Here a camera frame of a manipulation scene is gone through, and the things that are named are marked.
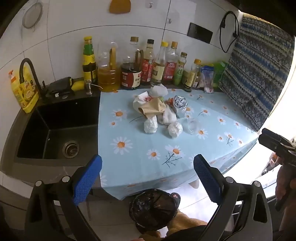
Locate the yellow black scrub brush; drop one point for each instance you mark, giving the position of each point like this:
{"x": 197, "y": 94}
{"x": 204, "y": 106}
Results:
{"x": 64, "y": 86}

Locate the yellow dish soap bottle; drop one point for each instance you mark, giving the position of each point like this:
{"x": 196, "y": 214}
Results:
{"x": 26, "y": 93}

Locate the clear plastic cup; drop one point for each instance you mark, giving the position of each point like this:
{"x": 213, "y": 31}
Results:
{"x": 193, "y": 126}

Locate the tissue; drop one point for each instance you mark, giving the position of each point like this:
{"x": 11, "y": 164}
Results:
{"x": 167, "y": 117}

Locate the white paper bag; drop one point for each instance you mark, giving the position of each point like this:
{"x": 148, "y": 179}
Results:
{"x": 140, "y": 100}

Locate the daisy print blue tablecloth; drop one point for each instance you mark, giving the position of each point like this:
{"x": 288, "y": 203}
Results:
{"x": 134, "y": 160}

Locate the green label sauce bottle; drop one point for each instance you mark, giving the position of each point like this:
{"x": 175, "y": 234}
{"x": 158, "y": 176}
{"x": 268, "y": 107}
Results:
{"x": 89, "y": 62}

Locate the large cooking oil jug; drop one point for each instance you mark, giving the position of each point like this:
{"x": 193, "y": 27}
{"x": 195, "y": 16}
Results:
{"x": 107, "y": 67}

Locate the person's right hand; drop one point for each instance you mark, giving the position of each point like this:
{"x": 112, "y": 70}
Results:
{"x": 280, "y": 191}

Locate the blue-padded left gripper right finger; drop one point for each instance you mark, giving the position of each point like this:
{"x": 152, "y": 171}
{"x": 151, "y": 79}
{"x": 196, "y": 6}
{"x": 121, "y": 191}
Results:
{"x": 210, "y": 177}

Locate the red label vinegar bottle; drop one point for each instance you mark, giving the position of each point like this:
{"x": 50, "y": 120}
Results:
{"x": 148, "y": 62}

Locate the black wall socket panel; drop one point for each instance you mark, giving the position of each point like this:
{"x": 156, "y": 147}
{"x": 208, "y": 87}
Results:
{"x": 199, "y": 33}

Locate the brown paper bag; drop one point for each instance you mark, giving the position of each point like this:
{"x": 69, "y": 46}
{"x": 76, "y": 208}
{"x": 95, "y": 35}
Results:
{"x": 152, "y": 108}

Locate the patterned blue woven cloth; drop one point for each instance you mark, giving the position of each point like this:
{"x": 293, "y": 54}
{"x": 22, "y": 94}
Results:
{"x": 258, "y": 68}

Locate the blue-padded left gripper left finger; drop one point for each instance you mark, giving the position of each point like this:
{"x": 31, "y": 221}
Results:
{"x": 84, "y": 178}

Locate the chrome soap dispenser pump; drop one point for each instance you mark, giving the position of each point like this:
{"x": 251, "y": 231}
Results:
{"x": 89, "y": 84}

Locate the black-lined trash bin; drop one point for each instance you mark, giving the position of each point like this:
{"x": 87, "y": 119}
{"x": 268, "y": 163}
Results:
{"x": 152, "y": 210}

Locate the blue white snack packet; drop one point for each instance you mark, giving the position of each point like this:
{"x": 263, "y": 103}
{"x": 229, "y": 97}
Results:
{"x": 207, "y": 75}

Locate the silver foil wrapper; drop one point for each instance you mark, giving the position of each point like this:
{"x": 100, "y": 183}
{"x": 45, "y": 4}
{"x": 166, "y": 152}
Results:
{"x": 179, "y": 106}

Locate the small sesame oil bottle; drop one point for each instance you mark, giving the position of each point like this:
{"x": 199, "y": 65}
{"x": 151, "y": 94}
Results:
{"x": 192, "y": 75}

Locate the green label small bottle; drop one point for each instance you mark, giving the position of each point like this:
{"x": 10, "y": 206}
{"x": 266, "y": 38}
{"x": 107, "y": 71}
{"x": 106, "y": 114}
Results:
{"x": 180, "y": 68}

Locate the green plastic packet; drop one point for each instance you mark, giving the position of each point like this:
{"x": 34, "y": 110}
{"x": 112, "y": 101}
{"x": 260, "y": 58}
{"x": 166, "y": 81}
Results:
{"x": 219, "y": 68}

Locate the dark soy sauce jug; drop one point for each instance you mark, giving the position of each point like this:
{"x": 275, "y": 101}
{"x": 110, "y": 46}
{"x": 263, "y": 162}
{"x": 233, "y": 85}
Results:
{"x": 131, "y": 67}

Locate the wooden spatula on wall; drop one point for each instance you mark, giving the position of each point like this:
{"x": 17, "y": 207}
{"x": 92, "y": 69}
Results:
{"x": 120, "y": 6}

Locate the white tissue ball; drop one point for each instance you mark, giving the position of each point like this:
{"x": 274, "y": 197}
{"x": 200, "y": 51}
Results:
{"x": 151, "y": 125}

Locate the black kitchen sink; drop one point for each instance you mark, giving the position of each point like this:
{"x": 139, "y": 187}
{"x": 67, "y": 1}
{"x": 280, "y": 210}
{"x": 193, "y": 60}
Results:
{"x": 54, "y": 140}

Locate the red label clear bottle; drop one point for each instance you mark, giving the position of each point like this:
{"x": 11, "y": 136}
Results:
{"x": 171, "y": 63}

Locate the white napkin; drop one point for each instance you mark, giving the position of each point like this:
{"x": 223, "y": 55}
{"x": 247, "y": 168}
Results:
{"x": 175, "y": 129}

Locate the yellow cap clear bottle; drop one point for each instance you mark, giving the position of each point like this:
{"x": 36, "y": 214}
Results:
{"x": 159, "y": 65}

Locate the red snack wrapper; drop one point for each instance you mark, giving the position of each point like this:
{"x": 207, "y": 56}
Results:
{"x": 170, "y": 102}

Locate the white tissue wad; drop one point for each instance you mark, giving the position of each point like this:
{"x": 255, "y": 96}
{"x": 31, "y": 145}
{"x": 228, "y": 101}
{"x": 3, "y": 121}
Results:
{"x": 158, "y": 91}

